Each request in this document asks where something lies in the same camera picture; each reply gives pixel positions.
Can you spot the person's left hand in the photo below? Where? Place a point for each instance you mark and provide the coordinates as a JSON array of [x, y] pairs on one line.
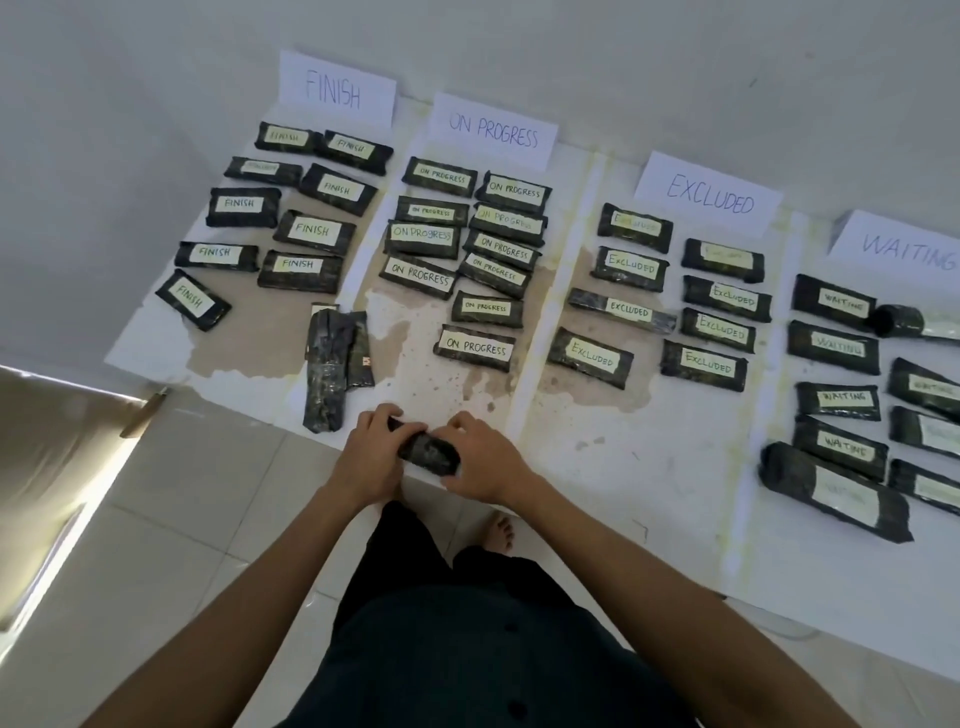
[[364, 461]]

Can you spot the person's right hand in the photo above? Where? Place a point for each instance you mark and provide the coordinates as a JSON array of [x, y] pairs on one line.
[[487, 469]]

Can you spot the person's left fingers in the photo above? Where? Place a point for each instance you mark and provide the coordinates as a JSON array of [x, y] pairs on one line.
[[384, 418]]

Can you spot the person's right thumb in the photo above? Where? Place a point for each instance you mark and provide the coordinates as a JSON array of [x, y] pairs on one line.
[[454, 482]]

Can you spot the small black packet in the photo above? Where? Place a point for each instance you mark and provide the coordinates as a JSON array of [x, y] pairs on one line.
[[427, 452]]

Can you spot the person's left forearm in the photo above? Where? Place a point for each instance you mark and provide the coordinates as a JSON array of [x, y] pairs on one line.
[[240, 600]]

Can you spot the person's right forearm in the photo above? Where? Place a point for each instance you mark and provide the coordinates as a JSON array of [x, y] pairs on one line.
[[660, 607]]

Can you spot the white paper floor sheet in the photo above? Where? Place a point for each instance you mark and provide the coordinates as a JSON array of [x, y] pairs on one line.
[[255, 352], [420, 375], [825, 585], [660, 450]]

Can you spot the long black unlabelled packet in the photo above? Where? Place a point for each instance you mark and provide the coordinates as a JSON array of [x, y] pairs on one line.
[[327, 382]]

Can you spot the person's bare foot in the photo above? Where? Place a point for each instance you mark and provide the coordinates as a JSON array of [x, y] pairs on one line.
[[499, 534]]

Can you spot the short black unlabelled packet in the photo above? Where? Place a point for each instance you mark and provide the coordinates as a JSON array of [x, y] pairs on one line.
[[360, 345]]

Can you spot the dark green shirt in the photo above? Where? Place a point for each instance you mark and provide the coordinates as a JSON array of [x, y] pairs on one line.
[[465, 660]]

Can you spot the group of black labelled packets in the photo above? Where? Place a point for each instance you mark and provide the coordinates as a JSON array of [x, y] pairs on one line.
[[307, 232], [420, 238], [832, 345], [630, 266]]

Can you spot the white paper sign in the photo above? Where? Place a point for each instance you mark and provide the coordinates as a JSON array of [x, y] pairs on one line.
[[900, 244], [495, 131], [709, 187], [337, 90]]

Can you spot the brown wooden door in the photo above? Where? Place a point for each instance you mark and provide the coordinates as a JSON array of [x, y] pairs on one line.
[[52, 465]]

